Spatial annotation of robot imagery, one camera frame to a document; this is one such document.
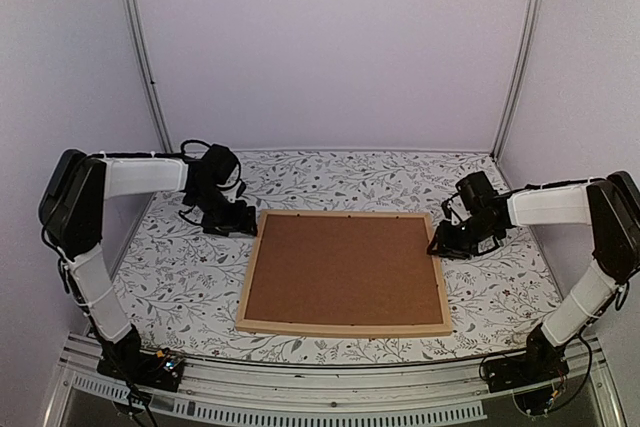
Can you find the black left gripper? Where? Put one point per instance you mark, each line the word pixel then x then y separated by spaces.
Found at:
pixel 239 222

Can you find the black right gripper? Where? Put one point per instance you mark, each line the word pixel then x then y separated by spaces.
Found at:
pixel 446 247

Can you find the brown frame backing board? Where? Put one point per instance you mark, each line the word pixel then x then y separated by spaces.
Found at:
pixel 345 267

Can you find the light wooden picture frame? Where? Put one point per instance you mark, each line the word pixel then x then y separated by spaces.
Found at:
pixel 247 287

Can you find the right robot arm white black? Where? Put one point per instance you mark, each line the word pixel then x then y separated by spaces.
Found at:
pixel 589 225

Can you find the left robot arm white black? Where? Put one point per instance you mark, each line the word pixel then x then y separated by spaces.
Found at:
pixel 71 216

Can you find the floral patterned table cover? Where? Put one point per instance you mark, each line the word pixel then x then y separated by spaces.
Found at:
pixel 181 288

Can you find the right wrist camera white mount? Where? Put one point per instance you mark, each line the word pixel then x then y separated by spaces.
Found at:
pixel 453 209

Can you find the front aluminium rail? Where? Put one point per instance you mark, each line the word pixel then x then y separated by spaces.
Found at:
pixel 222 392

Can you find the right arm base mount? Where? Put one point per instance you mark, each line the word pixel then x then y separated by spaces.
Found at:
pixel 522 369

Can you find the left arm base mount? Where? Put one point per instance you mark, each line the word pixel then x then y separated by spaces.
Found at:
pixel 162 370

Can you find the left aluminium corner post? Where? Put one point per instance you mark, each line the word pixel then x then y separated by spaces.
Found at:
pixel 135 26

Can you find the aluminium corner post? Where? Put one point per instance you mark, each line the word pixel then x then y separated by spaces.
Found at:
pixel 531 16
pixel 135 26

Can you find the right aluminium corner post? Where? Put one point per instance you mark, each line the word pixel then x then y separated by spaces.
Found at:
pixel 531 16

